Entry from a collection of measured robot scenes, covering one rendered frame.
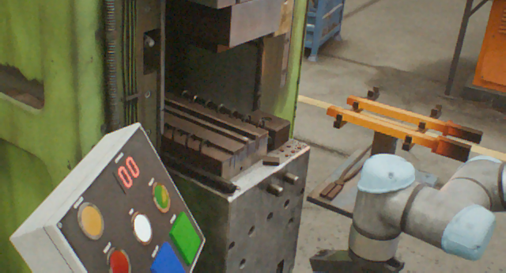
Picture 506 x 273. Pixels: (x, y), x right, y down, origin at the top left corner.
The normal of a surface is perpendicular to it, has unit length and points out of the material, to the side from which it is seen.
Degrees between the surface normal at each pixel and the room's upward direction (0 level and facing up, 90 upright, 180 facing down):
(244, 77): 90
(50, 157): 90
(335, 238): 0
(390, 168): 0
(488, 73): 90
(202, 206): 90
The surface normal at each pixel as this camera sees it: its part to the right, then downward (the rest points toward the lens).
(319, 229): 0.08, -0.89
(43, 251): -0.18, 0.43
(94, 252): 0.89, -0.32
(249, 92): -0.58, 0.32
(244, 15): 0.81, 0.32
